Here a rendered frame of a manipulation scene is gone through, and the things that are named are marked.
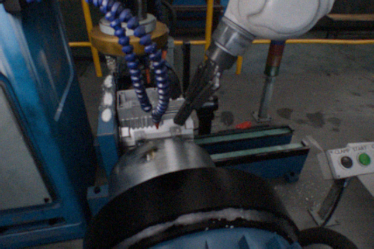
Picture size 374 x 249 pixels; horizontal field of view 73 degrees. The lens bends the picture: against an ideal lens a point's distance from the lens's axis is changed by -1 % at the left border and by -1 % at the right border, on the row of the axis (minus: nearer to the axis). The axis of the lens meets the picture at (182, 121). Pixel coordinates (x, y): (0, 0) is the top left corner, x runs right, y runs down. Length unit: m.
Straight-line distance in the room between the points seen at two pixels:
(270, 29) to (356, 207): 0.75
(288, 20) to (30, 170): 0.58
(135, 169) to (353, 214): 0.73
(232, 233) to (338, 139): 1.14
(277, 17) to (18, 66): 0.42
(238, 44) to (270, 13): 0.21
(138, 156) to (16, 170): 0.28
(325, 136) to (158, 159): 0.93
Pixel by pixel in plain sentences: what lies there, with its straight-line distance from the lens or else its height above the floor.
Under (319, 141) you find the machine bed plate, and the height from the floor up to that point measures 0.80.
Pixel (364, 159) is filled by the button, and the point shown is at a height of 1.07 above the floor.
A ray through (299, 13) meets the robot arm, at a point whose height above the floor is 1.42.
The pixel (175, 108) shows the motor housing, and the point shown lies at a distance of 0.73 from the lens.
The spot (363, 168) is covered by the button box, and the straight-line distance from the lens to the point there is 0.76.
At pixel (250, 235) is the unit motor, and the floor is 1.35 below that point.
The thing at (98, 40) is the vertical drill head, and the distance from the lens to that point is 0.59.
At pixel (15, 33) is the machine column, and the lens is 0.51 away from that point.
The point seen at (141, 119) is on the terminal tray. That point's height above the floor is 1.11.
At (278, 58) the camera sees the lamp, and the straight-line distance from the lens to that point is 1.13.
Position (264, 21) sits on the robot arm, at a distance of 0.42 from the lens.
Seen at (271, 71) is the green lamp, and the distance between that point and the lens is 1.15.
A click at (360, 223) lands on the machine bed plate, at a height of 0.80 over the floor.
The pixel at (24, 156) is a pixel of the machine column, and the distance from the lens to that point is 0.62.
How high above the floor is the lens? 1.50
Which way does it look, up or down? 36 degrees down
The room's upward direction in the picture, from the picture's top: straight up
